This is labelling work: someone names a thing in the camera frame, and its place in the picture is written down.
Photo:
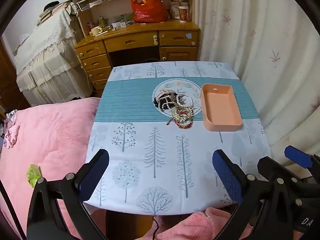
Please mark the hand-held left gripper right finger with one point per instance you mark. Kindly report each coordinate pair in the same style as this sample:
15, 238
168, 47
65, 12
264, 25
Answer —
227, 177

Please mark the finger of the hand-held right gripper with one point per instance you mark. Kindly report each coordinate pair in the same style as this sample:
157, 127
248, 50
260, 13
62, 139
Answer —
298, 156
268, 166

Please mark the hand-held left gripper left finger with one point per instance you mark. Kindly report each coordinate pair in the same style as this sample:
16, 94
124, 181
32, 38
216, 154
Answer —
93, 177

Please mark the pink plastic box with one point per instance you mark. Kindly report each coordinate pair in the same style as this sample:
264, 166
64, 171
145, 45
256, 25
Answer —
221, 107

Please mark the tree print tablecloth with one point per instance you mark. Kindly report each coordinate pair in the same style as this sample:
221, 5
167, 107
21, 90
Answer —
140, 160

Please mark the pink fluffy clothing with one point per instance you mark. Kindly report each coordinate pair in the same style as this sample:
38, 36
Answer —
200, 226

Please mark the pink quilted blanket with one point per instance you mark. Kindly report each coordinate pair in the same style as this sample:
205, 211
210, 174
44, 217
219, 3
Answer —
50, 135

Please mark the pink floral cloth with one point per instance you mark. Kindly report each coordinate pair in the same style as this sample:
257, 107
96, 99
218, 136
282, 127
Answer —
10, 130

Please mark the white leaf print curtain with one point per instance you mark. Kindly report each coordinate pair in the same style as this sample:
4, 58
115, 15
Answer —
262, 42

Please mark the brown wooden door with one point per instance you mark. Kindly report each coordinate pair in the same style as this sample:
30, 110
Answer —
7, 80

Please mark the white lace cloth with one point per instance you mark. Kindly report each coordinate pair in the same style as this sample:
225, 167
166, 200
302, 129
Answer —
50, 52

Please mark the wooden desk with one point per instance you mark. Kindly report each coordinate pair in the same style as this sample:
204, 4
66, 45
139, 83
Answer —
135, 40

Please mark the cream mug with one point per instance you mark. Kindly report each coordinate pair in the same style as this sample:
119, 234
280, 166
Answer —
95, 31

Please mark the blue sticker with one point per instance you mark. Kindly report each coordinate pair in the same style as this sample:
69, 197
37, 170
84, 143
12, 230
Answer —
189, 35

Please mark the white drawer hook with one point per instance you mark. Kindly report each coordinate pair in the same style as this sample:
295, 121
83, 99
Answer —
155, 40

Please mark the printed paper cup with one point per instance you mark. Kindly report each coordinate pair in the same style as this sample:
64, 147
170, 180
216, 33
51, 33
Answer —
183, 13

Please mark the stack of books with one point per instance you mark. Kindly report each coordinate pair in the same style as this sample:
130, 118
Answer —
53, 10

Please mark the floral canister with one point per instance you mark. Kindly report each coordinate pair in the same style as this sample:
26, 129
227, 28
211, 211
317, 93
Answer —
174, 12

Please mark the red plastic bag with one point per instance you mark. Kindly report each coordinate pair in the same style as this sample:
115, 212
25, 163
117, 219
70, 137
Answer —
148, 7

